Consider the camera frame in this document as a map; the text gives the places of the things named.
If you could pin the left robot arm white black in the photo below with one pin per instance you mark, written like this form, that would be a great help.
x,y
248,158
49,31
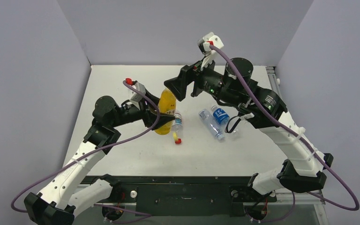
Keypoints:
x,y
58,203

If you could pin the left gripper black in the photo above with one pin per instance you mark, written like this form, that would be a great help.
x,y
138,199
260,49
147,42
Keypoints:
x,y
148,113

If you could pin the yellow bottle cap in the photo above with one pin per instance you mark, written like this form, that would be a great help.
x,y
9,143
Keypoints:
x,y
175,136

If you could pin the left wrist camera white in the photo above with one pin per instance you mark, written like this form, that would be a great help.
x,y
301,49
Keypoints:
x,y
134,97

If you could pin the clear bottle blue label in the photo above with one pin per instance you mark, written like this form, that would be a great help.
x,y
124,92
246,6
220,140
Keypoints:
x,y
227,124

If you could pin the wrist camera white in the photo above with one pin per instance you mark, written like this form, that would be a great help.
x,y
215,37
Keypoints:
x,y
207,45
134,97

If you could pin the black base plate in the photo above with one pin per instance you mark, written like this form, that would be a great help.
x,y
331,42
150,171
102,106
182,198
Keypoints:
x,y
182,196

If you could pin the aluminium frame rail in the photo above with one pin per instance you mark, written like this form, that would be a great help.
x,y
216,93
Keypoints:
x,y
284,93

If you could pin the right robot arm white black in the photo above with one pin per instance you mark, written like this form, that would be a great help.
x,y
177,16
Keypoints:
x,y
302,171

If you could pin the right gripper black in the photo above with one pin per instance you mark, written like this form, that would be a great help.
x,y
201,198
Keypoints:
x,y
193,80

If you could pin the clear bottle red label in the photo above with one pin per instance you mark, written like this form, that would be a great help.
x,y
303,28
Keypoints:
x,y
177,125

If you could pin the yellow juice bottle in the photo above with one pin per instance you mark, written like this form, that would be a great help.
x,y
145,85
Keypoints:
x,y
167,105

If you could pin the clear crumpled water bottle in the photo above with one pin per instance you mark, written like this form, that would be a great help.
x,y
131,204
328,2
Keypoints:
x,y
209,122

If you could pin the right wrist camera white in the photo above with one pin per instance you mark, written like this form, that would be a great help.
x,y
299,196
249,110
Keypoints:
x,y
207,45

